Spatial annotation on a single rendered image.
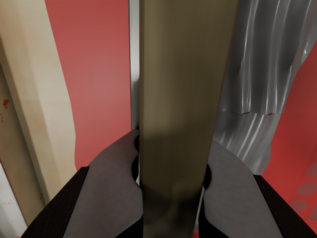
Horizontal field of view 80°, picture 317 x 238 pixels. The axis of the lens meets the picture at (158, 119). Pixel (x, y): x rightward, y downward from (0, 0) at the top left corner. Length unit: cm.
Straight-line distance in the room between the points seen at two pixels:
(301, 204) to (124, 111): 24
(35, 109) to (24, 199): 10
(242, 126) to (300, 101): 6
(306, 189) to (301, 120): 10
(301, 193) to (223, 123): 14
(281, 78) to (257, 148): 7
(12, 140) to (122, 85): 12
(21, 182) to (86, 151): 7
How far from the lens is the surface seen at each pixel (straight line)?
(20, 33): 20
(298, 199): 30
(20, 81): 21
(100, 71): 18
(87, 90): 19
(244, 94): 18
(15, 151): 24
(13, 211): 27
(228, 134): 20
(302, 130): 24
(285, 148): 24
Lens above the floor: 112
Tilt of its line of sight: 63 degrees down
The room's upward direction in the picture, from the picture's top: 177 degrees counter-clockwise
